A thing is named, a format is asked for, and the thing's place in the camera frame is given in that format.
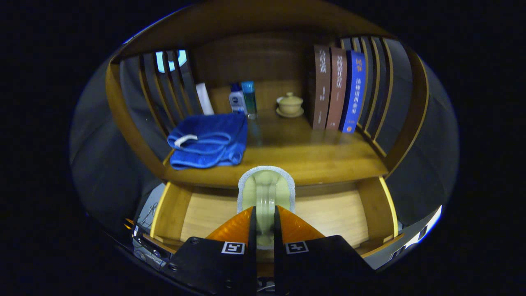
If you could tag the beige lidded tea cup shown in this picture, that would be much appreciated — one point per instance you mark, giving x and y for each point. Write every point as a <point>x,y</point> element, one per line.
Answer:
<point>290,106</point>

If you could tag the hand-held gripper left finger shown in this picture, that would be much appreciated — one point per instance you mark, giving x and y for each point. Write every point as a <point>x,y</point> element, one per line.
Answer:
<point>209,263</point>

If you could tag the brown wooden cabinet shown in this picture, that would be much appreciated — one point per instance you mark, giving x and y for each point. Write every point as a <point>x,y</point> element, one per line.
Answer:
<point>254,61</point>

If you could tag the white tube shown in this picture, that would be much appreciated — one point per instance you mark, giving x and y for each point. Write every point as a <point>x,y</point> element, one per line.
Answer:
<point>204,98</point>

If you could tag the wooden countertop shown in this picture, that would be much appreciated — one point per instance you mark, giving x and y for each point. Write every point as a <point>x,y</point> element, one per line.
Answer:
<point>312,160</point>

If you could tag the dark brown book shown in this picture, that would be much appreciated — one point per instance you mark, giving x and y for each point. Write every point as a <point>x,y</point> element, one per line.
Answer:
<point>321,86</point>

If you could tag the white bottle with blue cap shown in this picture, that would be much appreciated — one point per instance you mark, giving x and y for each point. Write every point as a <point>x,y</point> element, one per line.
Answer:
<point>236,102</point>

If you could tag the blue book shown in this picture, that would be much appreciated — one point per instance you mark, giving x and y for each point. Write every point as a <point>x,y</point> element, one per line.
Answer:
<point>354,92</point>

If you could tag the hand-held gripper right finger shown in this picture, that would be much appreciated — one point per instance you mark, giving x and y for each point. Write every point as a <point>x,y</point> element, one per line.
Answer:
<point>320,263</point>

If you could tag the teal bottle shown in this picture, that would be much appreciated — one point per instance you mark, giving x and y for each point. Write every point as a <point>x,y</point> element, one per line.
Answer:
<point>249,98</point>

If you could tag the folded blue towel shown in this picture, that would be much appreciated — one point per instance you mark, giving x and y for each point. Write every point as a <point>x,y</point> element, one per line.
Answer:
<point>213,144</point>

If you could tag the reddish brown book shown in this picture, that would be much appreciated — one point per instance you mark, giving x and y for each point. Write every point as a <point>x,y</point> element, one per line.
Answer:
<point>337,88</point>

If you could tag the wooden drawer with black knob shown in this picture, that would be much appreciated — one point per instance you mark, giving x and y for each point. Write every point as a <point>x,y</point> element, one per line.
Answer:
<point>337,213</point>

